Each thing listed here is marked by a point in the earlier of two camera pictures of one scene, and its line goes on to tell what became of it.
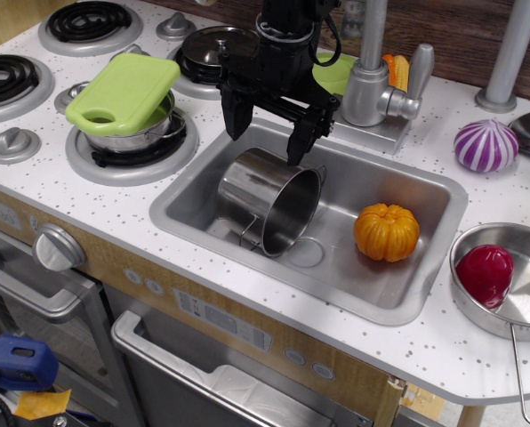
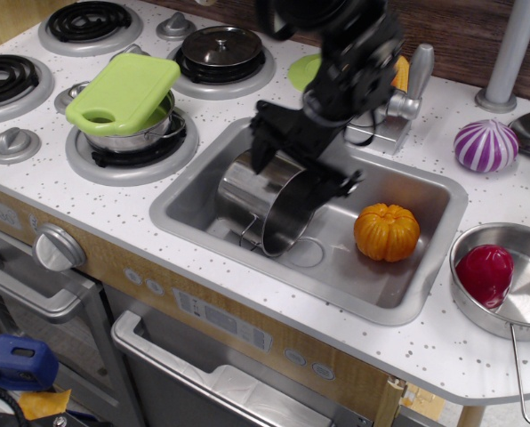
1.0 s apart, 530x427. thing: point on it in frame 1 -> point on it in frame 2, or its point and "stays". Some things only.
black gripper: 280,71 -> 298,136
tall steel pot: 283,199 stays
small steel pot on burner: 163,122 stays
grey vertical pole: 499,95 stays
